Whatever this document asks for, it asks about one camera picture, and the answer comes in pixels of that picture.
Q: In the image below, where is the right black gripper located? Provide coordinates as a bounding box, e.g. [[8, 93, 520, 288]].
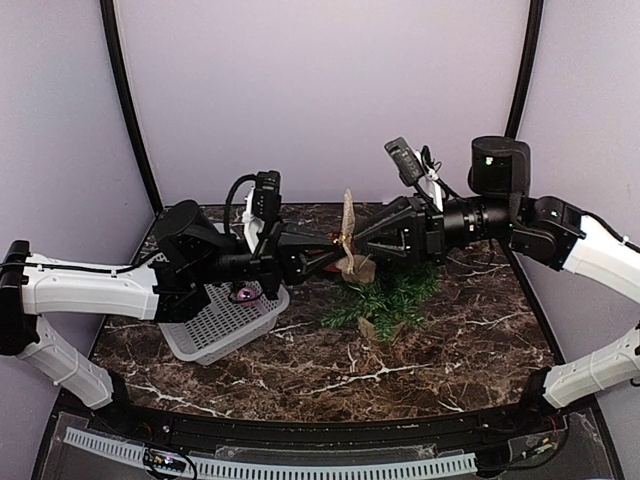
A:
[[352, 191, 518, 266]]

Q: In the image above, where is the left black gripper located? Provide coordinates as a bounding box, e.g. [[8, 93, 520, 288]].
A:
[[192, 213, 349, 299]]

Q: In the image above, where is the small seashell ornament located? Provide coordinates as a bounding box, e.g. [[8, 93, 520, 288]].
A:
[[334, 188, 366, 276]]

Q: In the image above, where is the small potted christmas tree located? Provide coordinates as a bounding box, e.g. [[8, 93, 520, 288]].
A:
[[321, 263, 439, 342]]

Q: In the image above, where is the white plastic basket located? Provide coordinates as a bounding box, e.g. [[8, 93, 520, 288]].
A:
[[149, 222, 291, 366]]

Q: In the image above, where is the red floral plate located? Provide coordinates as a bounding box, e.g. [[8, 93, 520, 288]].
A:
[[323, 232, 367, 275]]

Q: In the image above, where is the knit doll ornament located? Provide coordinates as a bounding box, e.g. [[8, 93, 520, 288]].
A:
[[355, 255, 376, 284]]

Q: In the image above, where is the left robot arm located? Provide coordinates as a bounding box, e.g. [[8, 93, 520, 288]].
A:
[[1, 200, 344, 436]]

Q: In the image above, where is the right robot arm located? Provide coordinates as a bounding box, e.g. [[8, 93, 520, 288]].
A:
[[353, 136, 639, 301]]

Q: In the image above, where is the pink ball ornament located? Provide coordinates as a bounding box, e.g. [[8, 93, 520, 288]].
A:
[[236, 286, 258, 304]]

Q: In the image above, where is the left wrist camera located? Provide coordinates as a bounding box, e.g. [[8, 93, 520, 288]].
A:
[[223, 170, 282, 253]]

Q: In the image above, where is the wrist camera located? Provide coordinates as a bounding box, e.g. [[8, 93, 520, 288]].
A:
[[223, 170, 282, 253], [384, 137, 445, 211]]

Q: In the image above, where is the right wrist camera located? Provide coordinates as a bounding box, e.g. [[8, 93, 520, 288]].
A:
[[384, 137, 445, 211]]

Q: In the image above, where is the white cable duct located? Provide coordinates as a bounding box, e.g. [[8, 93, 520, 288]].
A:
[[63, 427, 478, 479]]

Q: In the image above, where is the right black frame post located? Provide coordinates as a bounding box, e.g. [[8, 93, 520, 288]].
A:
[[504, 0, 544, 139]]

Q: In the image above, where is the black front rail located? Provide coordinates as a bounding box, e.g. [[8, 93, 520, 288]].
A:
[[83, 405, 569, 458]]

